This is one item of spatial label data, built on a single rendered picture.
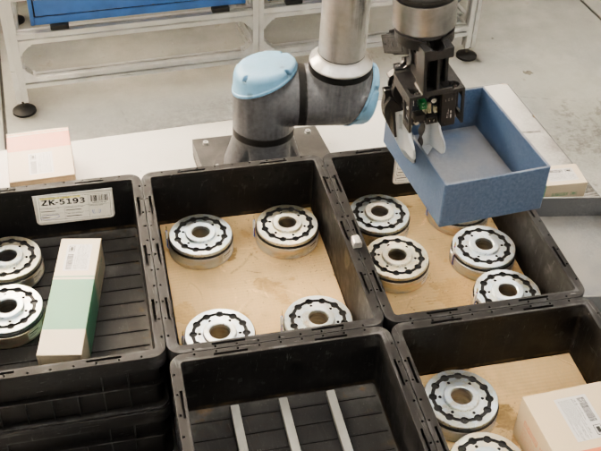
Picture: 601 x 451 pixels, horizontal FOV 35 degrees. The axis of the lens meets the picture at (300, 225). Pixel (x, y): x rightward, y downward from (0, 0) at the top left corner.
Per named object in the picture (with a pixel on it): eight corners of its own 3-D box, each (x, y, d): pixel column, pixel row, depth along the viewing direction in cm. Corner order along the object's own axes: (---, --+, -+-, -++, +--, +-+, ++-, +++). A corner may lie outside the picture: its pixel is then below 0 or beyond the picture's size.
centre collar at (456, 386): (437, 387, 131) (438, 384, 131) (470, 381, 132) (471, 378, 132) (450, 415, 127) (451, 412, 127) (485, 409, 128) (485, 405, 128)
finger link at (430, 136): (430, 182, 125) (431, 124, 118) (415, 155, 129) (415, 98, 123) (452, 176, 125) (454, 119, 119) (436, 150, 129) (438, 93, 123)
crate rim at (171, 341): (141, 184, 156) (139, 173, 154) (319, 165, 161) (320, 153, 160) (168, 367, 126) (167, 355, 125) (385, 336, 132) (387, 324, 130)
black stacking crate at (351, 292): (147, 229, 162) (141, 175, 155) (316, 209, 167) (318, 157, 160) (173, 412, 133) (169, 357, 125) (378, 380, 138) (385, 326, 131)
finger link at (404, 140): (403, 186, 124) (406, 129, 118) (389, 160, 128) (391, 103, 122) (427, 182, 125) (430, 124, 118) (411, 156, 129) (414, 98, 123)
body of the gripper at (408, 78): (406, 138, 117) (408, 53, 109) (384, 100, 123) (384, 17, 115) (465, 126, 118) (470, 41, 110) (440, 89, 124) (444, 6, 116)
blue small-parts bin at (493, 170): (382, 140, 138) (386, 100, 134) (476, 125, 142) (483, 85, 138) (438, 227, 124) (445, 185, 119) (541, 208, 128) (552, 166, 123)
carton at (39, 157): (80, 205, 184) (74, 174, 179) (15, 214, 181) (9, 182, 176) (72, 157, 195) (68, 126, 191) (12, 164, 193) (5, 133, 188)
